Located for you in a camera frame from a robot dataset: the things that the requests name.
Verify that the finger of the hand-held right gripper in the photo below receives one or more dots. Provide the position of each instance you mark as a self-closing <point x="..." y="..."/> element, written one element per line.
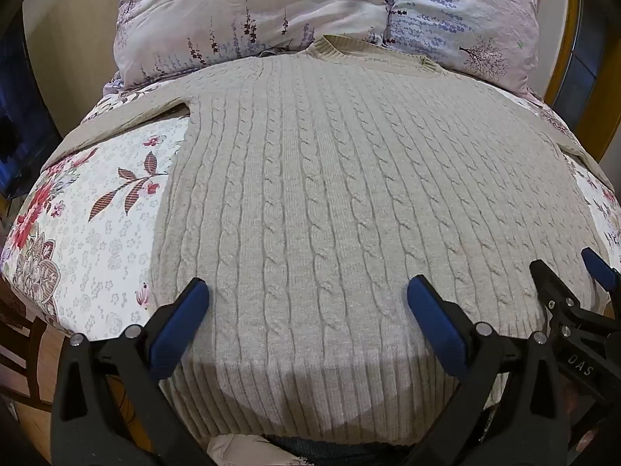
<point x="599" y="267"/>
<point x="548" y="281"/>

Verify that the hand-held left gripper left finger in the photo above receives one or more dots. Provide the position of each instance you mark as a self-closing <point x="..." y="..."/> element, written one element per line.
<point x="180" y="325"/>

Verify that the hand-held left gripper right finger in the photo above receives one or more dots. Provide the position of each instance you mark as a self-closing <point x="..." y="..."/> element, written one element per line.
<point x="436" y="323"/>

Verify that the white floral bed sheet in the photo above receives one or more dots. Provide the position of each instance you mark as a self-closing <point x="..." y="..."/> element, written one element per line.
<point x="97" y="252"/>

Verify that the white padded cloth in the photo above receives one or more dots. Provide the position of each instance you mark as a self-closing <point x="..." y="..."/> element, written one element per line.
<point x="242" y="451"/>

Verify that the brown wooden chair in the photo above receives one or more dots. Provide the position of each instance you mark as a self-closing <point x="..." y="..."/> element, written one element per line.
<point x="19" y="349"/>

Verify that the pink pillow with tree print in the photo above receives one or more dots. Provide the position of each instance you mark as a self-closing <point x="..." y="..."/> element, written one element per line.
<point x="456" y="19"/>

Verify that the pink floral pillow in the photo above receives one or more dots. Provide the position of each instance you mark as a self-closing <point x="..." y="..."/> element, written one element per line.
<point x="233" y="9"/>

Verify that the yellow wooden bed frame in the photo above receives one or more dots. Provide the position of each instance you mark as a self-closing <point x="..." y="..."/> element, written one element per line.
<point x="572" y="34"/>

